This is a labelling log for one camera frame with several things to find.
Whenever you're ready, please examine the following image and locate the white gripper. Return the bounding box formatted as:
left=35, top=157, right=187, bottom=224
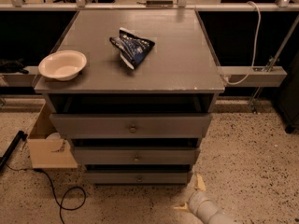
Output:
left=174, top=173, right=215, bottom=217

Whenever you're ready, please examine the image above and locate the grey bottom drawer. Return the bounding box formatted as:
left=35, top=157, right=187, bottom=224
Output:
left=85, top=172, right=192, bottom=185

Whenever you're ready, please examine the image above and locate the grey drawer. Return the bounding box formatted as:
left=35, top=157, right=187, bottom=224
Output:
left=85, top=172, right=192, bottom=185
left=50, top=114, right=211, bottom=139
left=72, top=147, right=199, bottom=165

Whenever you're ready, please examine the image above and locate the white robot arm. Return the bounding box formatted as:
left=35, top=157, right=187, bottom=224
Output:
left=174, top=173, right=239, bottom=224

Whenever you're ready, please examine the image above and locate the grey drawer cabinet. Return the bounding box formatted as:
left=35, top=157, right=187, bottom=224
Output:
left=36, top=9, right=224, bottom=173

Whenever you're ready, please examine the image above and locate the grey middle drawer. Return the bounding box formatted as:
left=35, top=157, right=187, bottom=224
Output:
left=72, top=147, right=199, bottom=165

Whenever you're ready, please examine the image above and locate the grey top drawer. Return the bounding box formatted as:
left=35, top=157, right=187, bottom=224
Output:
left=50, top=114, right=211, bottom=139

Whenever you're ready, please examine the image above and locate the dark cart at right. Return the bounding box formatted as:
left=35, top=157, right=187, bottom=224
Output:
left=277, top=51, right=299, bottom=133

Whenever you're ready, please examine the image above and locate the cardboard box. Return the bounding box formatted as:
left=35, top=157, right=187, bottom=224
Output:
left=27, top=105, right=78, bottom=169

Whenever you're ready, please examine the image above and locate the blue chip bag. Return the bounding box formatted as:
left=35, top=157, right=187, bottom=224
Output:
left=109, top=27, right=155, bottom=70

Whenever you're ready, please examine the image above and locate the black pole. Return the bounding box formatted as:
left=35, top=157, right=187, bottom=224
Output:
left=0, top=131, right=27, bottom=172

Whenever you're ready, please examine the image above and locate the white bowl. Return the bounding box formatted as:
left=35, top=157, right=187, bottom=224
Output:
left=38, top=50, right=87, bottom=81

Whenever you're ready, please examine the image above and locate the white hanging cable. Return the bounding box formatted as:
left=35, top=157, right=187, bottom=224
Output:
left=222, top=0, right=263, bottom=86

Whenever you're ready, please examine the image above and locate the black floor cable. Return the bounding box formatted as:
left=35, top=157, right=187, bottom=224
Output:
left=6, top=163, right=87, bottom=224

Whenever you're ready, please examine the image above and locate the black cloth on rail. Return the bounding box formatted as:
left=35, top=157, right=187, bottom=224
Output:
left=0, top=59, right=28, bottom=74

